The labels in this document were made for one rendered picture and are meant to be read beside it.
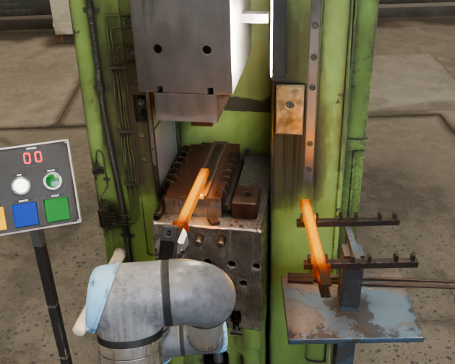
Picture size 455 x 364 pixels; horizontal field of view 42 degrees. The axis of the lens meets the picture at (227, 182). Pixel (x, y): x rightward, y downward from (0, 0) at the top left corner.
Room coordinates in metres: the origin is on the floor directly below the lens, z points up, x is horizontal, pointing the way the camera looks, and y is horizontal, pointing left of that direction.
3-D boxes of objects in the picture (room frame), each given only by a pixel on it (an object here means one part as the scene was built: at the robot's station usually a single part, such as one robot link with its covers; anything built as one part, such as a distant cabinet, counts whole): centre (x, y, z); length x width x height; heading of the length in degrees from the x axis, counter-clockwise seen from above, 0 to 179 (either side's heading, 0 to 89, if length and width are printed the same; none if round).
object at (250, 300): (1.95, 0.03, 0.69); 0.56 x 0.38 x 0.45; 169
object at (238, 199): (1.77, -0.06, 0.95); 0.12 x 0.08 x 0.06; 169
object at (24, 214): (1.64, 0.66, 1.01); 0.07 x 0.05 x 0.07; 104
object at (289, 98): (1.81, -0.21, 1.27); 0.09 x 0.02 x 0.17; 79
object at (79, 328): (1.72, 0.48, 0.62); 0.44 x 0.05 x 0.05; 169
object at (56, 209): (1.67, 0.56, 1.01); 0.07 x 0.05 x 0.07; 104
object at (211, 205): (1.95, 0.08, 0.96); 0.42 x 0.20 x 0.09; 169
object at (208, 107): (1.95, 0.08, 1.32); 0.42 x 0.20 x 0.10; 169
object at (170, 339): (1.17, 0.20, 0.90); 0.12 x 0.09 x 0.12; 94
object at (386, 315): (1.44, -0.37, 0.75); 0.40 x 0.30 x 0.02; 89
